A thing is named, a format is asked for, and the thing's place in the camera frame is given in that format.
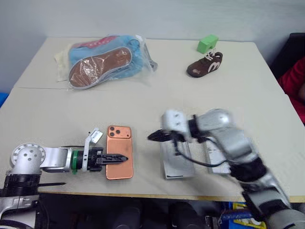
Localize bagged blue slipper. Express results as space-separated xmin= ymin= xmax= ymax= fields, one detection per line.
xmin=53 ymin=34 xmax=159 ymax=92

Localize cream paper sheet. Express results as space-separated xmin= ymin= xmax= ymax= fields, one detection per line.
xmin=53 ymin=44 xmax=72 ymax=83

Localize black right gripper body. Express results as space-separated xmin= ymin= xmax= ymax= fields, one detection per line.
xmin=166 ymin=131 xmax=189 ymax=145

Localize blue object at table edge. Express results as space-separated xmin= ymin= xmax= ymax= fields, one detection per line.
xmin=0 ymin=91 xmax=10 ymax=108

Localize person in red clothing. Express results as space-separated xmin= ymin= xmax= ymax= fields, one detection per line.
xmin=277 ymin=56 xmax=305 ymax=125

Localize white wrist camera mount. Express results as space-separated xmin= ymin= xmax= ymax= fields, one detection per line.
xmin=82 ymin=127 xmax=103 ymax=173
xmin=160 ymin=109 xmax=192 ymax=144

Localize white phone box lid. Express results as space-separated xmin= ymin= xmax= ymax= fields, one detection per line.
xmin=205 ymin=139 xmax=232 ymax=175

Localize blue plastic crate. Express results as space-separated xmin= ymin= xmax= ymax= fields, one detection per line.
xmin=220 ymin=201 xmax=268 ymax=229

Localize blue shoe with pink lining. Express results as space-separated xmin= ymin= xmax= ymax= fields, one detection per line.
xmin=69 ymin=35 xmax=144 ymax=79

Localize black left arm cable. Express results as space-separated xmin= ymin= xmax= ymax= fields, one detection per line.
xmin=37 ymin=182 xmax=67 ymax=188

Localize small brown toy shoe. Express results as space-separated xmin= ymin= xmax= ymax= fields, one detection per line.
xmin=186 ymin=52 xmax=224 ymax=78

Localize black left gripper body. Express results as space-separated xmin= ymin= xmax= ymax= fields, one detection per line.
xmin=86 ymin=147 xmax=106 ymax=173

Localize dark rounded shape under table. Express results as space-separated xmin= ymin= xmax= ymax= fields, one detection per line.
xmin=111 ymin=202 xmax=144 ymax=229
xmin=168 ymin=201 xmax=204 ymax=229

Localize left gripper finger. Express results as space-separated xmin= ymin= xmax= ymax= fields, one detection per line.
xmin=102 ymin=154 xmax=130 ymax=161
xmin=102 ymin=159 xmax=127 ymax=166

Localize blue shoe with brown sole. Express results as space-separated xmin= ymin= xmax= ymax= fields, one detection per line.
xmin=68 ymin=46 xmax=134 ymax=91

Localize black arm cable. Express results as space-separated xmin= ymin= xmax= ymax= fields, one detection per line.
xmin=172 ymin=136 xmax=227 ymax=168
xmin=37 ymin=182 xmax=67 ymax=188

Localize orange smartphone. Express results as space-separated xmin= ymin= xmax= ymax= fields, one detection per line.
xmin=105 ymin=125 xmax=134 ymax=181

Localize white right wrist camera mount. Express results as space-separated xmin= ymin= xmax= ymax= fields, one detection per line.
xmin=160 ymin=109 xmax=192 ymax=144

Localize black chair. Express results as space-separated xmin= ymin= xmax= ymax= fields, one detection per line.
xmin=270 ymin=32 xmax=305 ymax=80

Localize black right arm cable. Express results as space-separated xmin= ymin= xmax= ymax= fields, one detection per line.
xmin=172 ymin=136 xmax=227 ymax=168

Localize green foam block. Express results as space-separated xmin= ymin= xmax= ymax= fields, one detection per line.
xmin=197 ymin=34 xmax=219 ymax=53

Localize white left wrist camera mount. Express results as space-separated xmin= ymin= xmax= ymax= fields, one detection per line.
xmin=82 ymin=127 xmax=103 ymax=173

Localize yellow package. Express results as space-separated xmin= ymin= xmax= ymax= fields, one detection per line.
xmin=234 ymin=202 xmax=267 ymax=228

